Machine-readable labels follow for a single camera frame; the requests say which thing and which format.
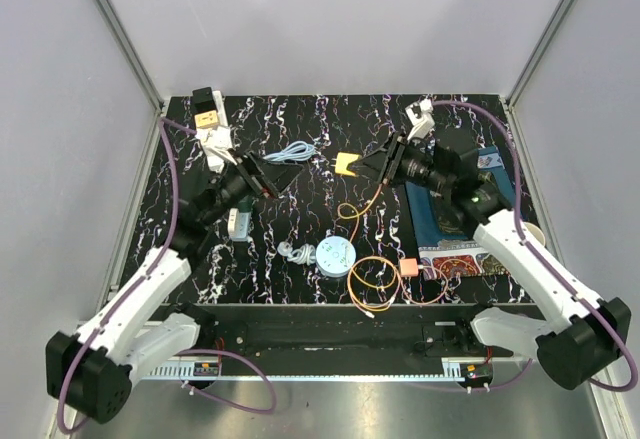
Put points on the beige travel adapter cube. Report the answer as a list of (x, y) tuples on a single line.
[(206, 120)]

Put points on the aluminium frame post left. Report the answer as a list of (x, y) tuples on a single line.
[(127, 48)]

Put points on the round light blue socket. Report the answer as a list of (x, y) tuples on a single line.
[(335, 256)]

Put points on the white paper cup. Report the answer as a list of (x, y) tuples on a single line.
[(536, 232)]

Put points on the aluminium frame post right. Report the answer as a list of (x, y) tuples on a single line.
[(553, 26)]

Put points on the white wall charger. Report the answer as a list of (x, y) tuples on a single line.
[(233, 222)]

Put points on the pink USB charger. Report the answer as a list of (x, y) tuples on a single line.
[(409, 267)]

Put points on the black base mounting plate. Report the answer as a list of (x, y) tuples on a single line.
[(253, 329)]

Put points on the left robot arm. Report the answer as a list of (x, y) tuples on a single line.
[(95, 369)]

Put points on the aluminium frame post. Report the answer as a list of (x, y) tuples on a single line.
[(553, 26), (127, 48)]

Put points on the green cube socket adapter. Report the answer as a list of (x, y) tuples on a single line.
[(246, 205)]

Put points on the blue patterned placemat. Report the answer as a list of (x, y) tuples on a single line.
[(442, 245)]

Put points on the yellow USB charger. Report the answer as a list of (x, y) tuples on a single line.
[(341, 162)]

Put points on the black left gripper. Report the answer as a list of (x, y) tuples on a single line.
[(274, 176)]

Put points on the white multicolour power strip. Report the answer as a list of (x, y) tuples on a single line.
[(219, 99)]

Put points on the light blue power strip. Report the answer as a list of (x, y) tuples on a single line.
[(244, 225)]

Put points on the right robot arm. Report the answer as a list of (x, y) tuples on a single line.
[(580, 333)]

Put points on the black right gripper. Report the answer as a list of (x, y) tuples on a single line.
[(386, 161)]

